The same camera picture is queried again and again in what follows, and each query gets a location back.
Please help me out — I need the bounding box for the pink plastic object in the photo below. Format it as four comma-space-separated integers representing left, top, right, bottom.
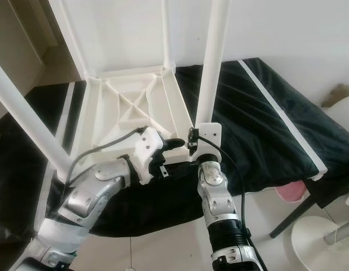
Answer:
276, 181, 307, 203

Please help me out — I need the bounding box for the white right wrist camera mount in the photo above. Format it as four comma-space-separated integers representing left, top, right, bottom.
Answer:
191, 121, 223, 164

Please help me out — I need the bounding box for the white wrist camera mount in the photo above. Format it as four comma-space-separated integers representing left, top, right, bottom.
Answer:
191, 121, 223, 164
134, 127, 166, 184

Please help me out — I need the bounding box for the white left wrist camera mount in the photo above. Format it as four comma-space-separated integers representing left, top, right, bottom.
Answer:
134, 127, 166, 184

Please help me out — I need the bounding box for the brown wooden door frame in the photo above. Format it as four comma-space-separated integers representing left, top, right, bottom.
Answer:
8, 0, 59, 57

